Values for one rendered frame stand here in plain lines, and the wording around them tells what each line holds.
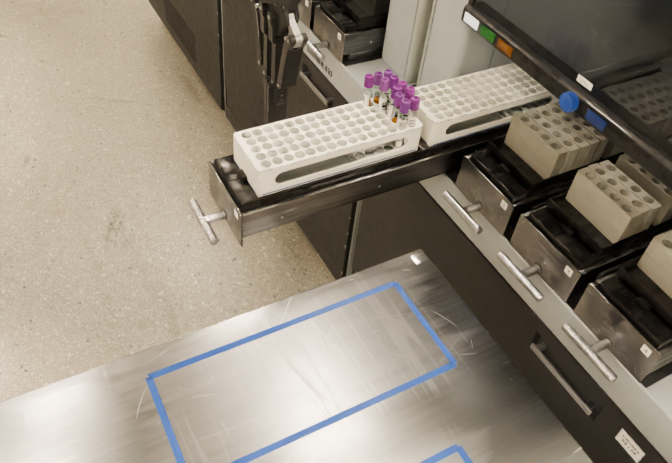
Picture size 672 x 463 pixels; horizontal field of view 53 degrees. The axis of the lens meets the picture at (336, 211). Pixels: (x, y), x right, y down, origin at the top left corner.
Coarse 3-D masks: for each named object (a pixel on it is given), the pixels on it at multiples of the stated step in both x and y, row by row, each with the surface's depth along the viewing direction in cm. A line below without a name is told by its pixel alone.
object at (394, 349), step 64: (256, 320) 84; (320, 320) 85; (384, 320) 86; (448, 320) 87; (64, 384) 76; (128, 384) 77; (192, 384) 77; (256, 384) 78; (320, 384) 79; (384, 384) 80; (448, 384) 80; (512, 384) 81; (0, 448) 70; (64, 448) 71; (128, 448) 71; (192, 448) 72; (256, 448) 73; (320, 448) 73; (384, 448) 74; (448, 448) 74; (512, 448) 75; (576, 448) 76
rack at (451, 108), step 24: (480, 72) 122; (504, 72) 123; (432, 96) 116; (456, 96) 116; (480, 96) 117; (504, 96) 118; (528, 96) 118; (552, 96) 122; (432, 120) 110; (456, 120) 112; (480, 120) 121; (504, 120) 119; (432, 144) 114
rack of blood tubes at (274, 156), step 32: (256, 128) 105; (288, 128) 106; (320, 128) 106; (352, 128) 107; (384, 128) 108; (416, 128) 109; (256, 160) 99; (288, 160) 102; (320, 160) 102; (352, 160) 109; (256, 192) 101
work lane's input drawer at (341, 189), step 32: (224, 160) 106; (384, 160) 110; (416, 160) 112; (448, 160) 116; (224, 192) 104; (288, 192) 102; (320, 192) 105; (352, 192) 109; (384, 192) 113; (256, 224) 102
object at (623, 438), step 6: (624, 432) 98; (618, 438) 100; (624, 438) 98; (630, 438) 97; (624, 444) 99; (630, 444) 98; (636, 444) 96; (630, 450) 98; (636, 450) 97; (636, 456) 97; (642, 456) 96; (636, 462) 98
